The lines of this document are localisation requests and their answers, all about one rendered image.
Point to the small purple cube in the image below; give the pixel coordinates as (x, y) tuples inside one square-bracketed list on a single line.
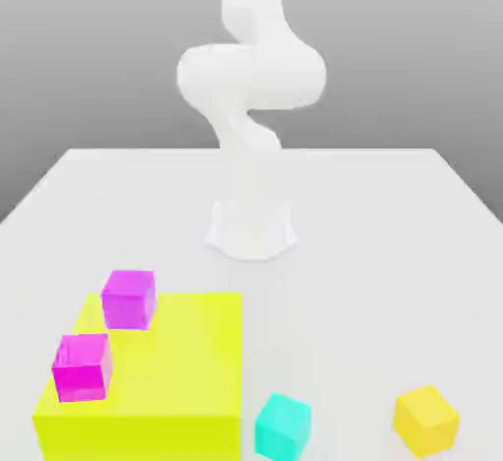
[(127, 301)]

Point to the large yellow box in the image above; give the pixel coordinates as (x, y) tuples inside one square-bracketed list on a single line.
[(173, 374)]

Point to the small magenta cube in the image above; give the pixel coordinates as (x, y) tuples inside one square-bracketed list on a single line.
[(80, 370)]

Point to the small cyan cube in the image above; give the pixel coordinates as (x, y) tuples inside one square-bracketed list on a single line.
[(283, 427)]

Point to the small yellow cube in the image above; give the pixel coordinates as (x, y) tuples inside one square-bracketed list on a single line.
[(426, 421)]

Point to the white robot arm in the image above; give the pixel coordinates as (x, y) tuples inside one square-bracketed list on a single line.
[(251, 75)]

